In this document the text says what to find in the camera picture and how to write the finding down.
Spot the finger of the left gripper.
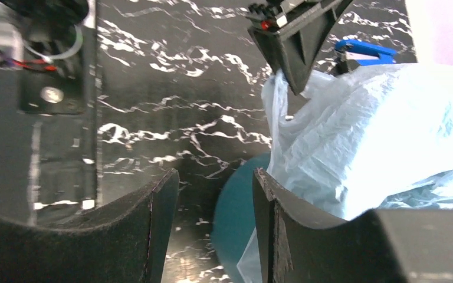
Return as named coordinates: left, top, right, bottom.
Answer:
left=248, top=0, right=352, bottom=94

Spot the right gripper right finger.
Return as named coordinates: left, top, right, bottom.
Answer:
left=252, top=168, right=453, bottom=282

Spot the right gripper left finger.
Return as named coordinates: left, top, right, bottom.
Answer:
left=0, top=169, right=179, bottom=282

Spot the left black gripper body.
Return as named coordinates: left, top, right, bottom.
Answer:
left=247, top=1, right=323, bottom=31

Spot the teal plastic trash bin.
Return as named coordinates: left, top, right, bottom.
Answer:
left=211, top=153, right=270, bottom=282

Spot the light blue plastic bag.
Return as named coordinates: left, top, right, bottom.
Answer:
left=236, top=62, right=453, bottom=283

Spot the blue stapler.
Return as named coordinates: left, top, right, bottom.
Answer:
left=334, top=40, right=397, bottom=74

